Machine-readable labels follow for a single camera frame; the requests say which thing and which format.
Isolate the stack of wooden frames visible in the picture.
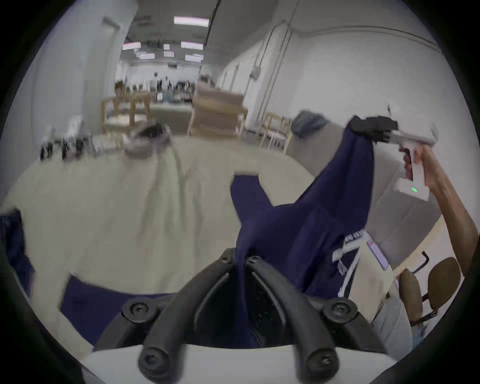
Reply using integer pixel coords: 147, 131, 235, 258
187, 85, 249, 140

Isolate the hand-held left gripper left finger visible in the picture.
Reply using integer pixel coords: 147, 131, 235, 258
94, 250, 238, 382

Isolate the person's right forearm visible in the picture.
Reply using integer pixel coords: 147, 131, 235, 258
427, 161, 480, 276

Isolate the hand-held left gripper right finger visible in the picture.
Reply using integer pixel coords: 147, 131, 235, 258
245, 256, 388, 382

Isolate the pale wooden chair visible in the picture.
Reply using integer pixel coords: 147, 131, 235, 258
258, 112, 294, 155

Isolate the dark blue garment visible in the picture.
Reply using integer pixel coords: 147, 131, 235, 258
0, 208, 35, 298

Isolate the bed with beige sheet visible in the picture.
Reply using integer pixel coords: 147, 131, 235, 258
0, 134, 328, 357

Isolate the group of people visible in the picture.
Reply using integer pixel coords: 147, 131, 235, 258
115, 72, 196, 95

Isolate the brown office chair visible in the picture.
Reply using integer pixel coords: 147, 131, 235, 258
397, 256, 463, 328

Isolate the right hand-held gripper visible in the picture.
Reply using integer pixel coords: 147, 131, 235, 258
350, 105, 440, 202

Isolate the person's body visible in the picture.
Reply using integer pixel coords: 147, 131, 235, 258
332, 227, 415, 357

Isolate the dark blue shirt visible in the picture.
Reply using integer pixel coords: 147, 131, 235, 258
60, 120, 376, 347

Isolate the grey padded headboard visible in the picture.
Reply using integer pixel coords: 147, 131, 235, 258
290, 119, 449, 268

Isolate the person's right hand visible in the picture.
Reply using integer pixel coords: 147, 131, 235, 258
399, 144, 440, 193

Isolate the blue-grey cushion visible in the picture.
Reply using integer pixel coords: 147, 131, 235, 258
292, 110, 328, 139

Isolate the wooden frame table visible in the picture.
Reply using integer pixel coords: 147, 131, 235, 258
100, 93, 155, 136

